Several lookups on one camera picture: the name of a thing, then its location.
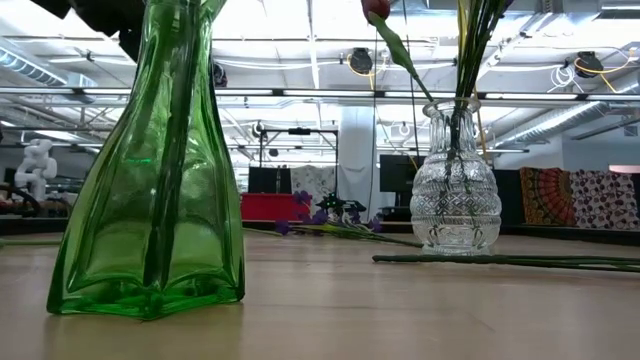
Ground green glass vase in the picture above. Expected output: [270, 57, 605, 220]
[46, 0, 246, 321]

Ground tulip with green stem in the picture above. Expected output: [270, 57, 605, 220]
[360, 0, 435, 104]

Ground clear cut glass vase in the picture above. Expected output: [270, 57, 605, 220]
[409, 97, 503, 257]

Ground red box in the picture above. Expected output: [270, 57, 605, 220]
[239, 192, 312, 223]

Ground white patterned cloth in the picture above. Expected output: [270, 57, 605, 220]
[290, 164, 337, 201]

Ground black monitor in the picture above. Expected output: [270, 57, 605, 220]
[378, 154, 426, 194]

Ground black panel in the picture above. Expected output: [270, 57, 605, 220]
[492, 168, 524, 227]

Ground orange mandala tapestry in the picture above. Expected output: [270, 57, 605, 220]
[519, 167, 577, 227]

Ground white maroon dotted tapestry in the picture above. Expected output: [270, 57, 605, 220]
[569, 169, 640, 231]

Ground silver ventilation duct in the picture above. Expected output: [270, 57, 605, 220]
[492, 82, 640, 149]
[0, 47, 69, 87]

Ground black ceiling cable reel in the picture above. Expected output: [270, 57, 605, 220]
[574, 51, 604, 80]
[348, 47, 374, 75]
[212, 59, 229, 89]

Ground black camera rig frame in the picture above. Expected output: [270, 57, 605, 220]
[257, 126, 340, 197]

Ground black hanging cable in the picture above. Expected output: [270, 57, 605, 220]
[368, 27, 380, 221]

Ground black aluminium table frame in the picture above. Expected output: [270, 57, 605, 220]
[0, 215, 640, 247]

